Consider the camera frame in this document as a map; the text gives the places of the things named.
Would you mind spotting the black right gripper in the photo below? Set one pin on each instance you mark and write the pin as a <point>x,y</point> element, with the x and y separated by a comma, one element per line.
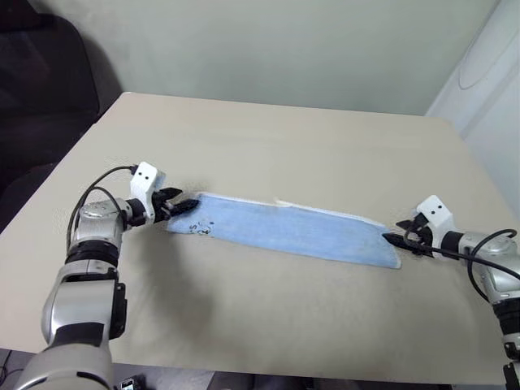
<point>422,239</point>

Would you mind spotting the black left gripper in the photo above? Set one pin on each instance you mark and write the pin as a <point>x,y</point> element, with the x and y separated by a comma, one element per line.
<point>162,206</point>

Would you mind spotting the light blue towel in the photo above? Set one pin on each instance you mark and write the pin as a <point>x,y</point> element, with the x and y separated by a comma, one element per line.
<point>292,229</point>

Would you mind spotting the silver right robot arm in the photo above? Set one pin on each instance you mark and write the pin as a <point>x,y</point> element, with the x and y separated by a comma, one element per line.
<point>501,280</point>

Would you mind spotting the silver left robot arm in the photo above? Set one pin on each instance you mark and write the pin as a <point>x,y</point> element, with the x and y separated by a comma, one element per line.
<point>87,260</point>

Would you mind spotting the dark upholstered chair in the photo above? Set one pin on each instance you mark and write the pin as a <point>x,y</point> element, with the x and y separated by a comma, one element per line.
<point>40,89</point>

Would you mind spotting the small black device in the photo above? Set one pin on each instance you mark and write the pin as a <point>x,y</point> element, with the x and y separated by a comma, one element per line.
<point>131,384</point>

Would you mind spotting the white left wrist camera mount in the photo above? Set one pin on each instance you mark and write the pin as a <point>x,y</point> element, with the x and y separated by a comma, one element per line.
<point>145,178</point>

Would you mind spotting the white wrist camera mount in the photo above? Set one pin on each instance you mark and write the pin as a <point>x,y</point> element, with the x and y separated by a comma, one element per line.
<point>145,178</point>
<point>436,213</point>

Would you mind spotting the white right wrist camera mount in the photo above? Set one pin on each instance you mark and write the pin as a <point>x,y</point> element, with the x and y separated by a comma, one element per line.
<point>436,213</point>

